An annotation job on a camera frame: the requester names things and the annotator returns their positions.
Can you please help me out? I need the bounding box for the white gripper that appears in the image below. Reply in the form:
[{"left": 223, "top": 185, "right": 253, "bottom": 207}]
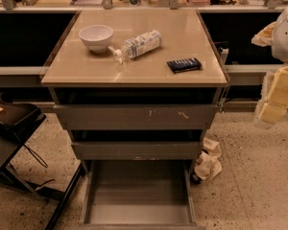
[{"left": 252, "top": 7, "right": 288, "bottom": 129}]

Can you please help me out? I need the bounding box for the middle grey drawer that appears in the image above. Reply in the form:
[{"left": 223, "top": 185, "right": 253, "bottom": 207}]
[{"left": 72, "top": 142, "right": 201, "bottom": 160}]

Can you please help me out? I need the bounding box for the clear plastic pump bottle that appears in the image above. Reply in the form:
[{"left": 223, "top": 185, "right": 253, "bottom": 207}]
[{"left": 108, "top": 30, "right": 162, "bottom": 63}]

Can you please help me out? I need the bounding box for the top grey drawer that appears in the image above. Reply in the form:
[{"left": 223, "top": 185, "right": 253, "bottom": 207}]
[{"left": 54, "top": 104, "right": 216, "bottom": 130}]

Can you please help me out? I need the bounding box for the black side table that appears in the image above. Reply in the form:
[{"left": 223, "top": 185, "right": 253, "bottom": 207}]
[{"left": 0, "top": 114, "right": 79, "bottom": 230}]

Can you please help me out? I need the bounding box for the grey drawer cabinet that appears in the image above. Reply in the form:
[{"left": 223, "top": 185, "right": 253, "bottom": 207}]
[{"left": 40, "top": 9, "right": 230, "bottom": 230}]

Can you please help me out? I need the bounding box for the small white bottle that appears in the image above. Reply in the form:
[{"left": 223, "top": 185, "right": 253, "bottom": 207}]
[{"left": 218, "top": 41, "right": 229, "bottom": 63}]

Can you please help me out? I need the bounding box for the crumpled white cloth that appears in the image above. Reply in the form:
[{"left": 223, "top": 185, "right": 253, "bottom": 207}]
[{"left": 192, "top": 138, "right": 222, "bottom": 184}]

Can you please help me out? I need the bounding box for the white ceramic bowl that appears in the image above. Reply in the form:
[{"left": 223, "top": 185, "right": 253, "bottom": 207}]
[{"left": 79, "top": 25, "right": 113, "bottom": 53}]

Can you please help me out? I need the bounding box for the black cable on floor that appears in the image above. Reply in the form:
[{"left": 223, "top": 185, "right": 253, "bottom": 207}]
[{"left": 21, "top": 143, "right": 50, "bottom": 170}]

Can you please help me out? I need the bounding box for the black tray with paper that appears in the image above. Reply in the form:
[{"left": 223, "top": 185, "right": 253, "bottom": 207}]
[{"left": 0, "top": 93, "right": 41, "bottom": 135}]

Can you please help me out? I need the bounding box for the open bottom grey drawer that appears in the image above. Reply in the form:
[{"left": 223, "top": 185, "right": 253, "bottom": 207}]
[{"left": 77, "top": 160, "right": 198, "bottom": 230}]

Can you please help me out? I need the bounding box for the dark blue rxbar wrapper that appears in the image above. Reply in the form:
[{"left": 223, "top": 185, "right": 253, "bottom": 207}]
[{"left": 167, "top": 57, "right": 202, "bottom": 74}]

